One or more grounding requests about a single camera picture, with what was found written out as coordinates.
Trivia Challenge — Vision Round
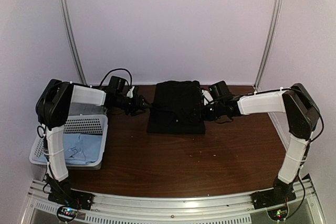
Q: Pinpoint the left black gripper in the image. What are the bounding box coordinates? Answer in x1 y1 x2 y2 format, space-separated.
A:
115 94 152 117

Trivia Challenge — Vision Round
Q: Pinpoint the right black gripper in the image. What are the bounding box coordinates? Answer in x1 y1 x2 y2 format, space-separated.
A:
190 100 225 121

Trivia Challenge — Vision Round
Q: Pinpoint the black long sleeve shirt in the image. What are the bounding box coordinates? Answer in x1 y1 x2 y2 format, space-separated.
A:
146 80 206 134

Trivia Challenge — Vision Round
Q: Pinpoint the grey cloth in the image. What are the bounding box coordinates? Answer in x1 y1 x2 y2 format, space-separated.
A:
69 103 107 116

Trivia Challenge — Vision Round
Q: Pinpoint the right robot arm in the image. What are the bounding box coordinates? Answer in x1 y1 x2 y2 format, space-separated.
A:
198 81 323 204

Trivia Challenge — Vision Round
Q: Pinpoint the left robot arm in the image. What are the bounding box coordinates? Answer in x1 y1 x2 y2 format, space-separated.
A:
36 76 151 205

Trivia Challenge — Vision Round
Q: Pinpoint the white plastic mesh basket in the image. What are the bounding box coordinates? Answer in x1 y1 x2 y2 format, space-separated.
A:
28 114 109 170

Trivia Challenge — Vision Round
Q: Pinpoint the folded light blue shirt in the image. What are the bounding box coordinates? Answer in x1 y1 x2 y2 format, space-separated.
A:
29 133 102 167

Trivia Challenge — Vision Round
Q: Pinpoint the right circuit board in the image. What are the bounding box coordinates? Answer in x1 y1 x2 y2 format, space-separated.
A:
267 206 289 221

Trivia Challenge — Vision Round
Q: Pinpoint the circuit board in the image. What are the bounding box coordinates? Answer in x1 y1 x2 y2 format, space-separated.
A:
267 206 289 221
56 206 79 222

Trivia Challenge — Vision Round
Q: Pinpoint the left circuit board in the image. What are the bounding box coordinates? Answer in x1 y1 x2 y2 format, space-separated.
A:
56 206 79 222

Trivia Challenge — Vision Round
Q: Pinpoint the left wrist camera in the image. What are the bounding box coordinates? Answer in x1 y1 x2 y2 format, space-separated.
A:
126 86 139 99

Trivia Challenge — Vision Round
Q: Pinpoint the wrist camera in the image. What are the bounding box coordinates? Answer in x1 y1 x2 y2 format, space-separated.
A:
126 86 139 99
202 89 213 105

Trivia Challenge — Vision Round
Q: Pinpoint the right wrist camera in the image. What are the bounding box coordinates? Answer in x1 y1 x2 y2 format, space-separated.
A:
202 89 213 105

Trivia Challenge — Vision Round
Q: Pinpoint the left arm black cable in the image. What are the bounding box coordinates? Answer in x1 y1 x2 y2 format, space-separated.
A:
99 68 133 88

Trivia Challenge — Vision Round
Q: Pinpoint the right aluminium corner post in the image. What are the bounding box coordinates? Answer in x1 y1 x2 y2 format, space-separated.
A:
254 0 284 90

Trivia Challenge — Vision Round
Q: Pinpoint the aluminium corner post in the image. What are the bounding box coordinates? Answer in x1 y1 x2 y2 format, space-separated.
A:
59 0 87 85
254 0 284 90

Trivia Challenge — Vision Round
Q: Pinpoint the front aluminium rail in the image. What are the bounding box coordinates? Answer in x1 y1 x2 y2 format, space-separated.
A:
19 179 325 223

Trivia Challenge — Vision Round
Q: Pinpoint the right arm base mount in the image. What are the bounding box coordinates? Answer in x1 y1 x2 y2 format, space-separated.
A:
251 187 296 209

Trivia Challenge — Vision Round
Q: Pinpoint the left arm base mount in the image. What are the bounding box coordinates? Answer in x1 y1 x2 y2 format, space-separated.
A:
48 188 93 210

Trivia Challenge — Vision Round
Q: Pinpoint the left aluminium corner post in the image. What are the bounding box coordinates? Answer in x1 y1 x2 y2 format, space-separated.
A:
59 0 87 85

